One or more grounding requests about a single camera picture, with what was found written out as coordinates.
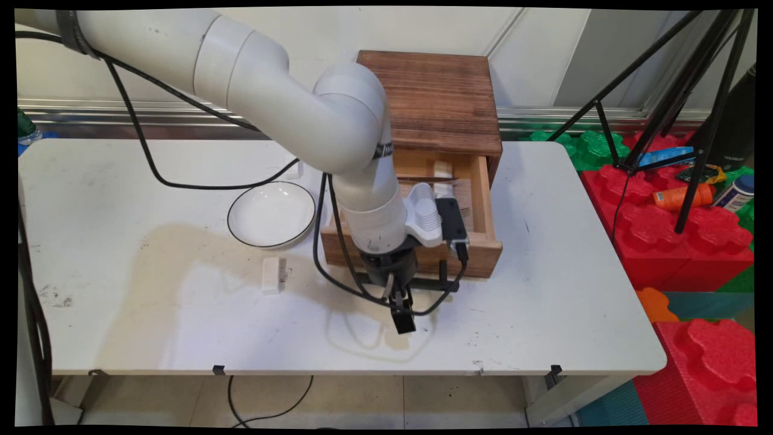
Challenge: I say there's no small white rectangular block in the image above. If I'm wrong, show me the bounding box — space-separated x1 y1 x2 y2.
261 256 288 295

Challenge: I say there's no white table leg frame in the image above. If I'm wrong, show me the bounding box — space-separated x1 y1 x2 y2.
523 373 632 428

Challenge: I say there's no dark brown wooden cabinet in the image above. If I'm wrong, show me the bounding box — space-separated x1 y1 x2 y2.
355 50 504 185

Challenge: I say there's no green plastic bottle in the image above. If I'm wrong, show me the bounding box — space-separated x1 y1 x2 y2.
17 108 43 159

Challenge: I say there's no grey strap on arm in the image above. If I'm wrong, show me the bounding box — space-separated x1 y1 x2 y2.
56 10 102 60

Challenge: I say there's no light wooden drawer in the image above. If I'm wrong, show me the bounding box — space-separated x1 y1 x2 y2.
320 148 504 280

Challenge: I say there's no blue packet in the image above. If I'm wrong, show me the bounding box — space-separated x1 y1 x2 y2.
637 146 696 169

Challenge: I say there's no dark snack wrapper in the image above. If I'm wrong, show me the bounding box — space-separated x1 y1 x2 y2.
675 164 727 184

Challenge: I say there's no large red foam block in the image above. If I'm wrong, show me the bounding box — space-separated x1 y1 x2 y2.
580 162 755 293

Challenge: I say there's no teal foam mat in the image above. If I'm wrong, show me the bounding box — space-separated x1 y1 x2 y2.
663 291 757 321

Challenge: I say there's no black hanging cable bundle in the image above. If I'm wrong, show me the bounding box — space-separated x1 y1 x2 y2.
17 199 56 426

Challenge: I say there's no white bowl with dark rim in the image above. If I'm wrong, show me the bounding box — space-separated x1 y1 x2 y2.
227 181 317 250

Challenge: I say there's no orange foam block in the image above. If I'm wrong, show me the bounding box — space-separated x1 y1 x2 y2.
635 286 681 324

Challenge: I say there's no black floor cable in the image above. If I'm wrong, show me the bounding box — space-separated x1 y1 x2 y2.
227 375 315 429

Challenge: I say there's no white ribbed camera mount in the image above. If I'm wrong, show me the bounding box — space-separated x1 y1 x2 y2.
403 182 445 249

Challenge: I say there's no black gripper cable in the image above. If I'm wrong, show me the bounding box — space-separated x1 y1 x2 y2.
328 174 390 303

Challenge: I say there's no black thermos bottle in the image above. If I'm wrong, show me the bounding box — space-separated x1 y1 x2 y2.
694 63 757 173

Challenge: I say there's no white block with wood tint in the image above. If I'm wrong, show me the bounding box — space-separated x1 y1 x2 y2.
431 159 455 200

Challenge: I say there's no black camera cable loop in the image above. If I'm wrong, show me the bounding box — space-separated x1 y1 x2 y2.
312 172 470 318

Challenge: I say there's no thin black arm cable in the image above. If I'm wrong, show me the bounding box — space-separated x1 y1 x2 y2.
97 51 263 134

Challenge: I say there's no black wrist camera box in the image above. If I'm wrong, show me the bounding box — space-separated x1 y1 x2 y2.
435 197 470 264

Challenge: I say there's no white bottle with blue cap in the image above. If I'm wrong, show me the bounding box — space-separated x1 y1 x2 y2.
712 174 755 213

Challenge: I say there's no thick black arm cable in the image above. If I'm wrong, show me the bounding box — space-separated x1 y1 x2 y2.
15 30 301 192

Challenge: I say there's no orange bottle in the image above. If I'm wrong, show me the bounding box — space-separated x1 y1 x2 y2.
652 182 717 211

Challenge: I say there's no aluminium wall rail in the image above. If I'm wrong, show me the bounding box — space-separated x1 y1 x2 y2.
17 98 714 141

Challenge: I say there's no black tripod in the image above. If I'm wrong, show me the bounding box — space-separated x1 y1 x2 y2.
547 8 757 234

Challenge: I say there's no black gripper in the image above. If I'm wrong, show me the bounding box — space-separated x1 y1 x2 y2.
360 237 420 335

